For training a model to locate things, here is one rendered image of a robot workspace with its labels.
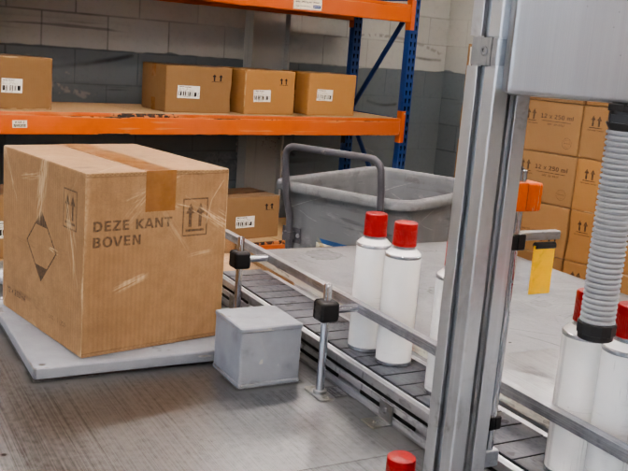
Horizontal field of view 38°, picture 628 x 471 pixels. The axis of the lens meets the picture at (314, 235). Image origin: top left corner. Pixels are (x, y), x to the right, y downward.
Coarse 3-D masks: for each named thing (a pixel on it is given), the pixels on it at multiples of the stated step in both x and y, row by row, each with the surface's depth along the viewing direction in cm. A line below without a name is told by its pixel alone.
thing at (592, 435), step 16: (272, 256) 152; (288, 272) 147; (304, 272) 143; (320, 288) 138; (336, 288) 135; (384, 320) 122; (416, 336) 116; (432, 352) 113; (512, 384) 101; (528, 400) 97; (544, 400) 96; (544, 416) 95; (560, 416) 93; (576, 416) 93; (576, 432) 91; (592, 432) 89; (608, 448) 88; (624, 448) 86
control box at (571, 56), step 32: (512, 0) 80; (544, 0) 76; (576, 0) 76; (608, 0) 76; (512, 32) 78; (544, 32) 77; (576, 32) 77; (608, 32) 76; (512, 64) 78; (544, 64) 78; (576, 64) 77; (608, 64) 77; (544, 96) 78; (576, 96) 78; (608, 96) 77
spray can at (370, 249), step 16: (368, 224) 130; (384, 224) 130; (368, 240) 130; (384, 240) 130; (368, 256) 130; (384, 256) 130; (368, 272) 130; (352, 288) 133; (368, 288) 130; (368, 304) 131; (352, 320) 133; (368, 320) 131; (352, 336) 133; (368, 336) 132
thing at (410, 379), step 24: (264, 288) 163; (288, 288) 164; (288, 312) 149; (312, 312) 150; (336, 336) 139; (360, 360) 129; (408, 384) 121; (504, 432) 108; (528, 432) 108; (504, 456) 102; (528, 456) 102
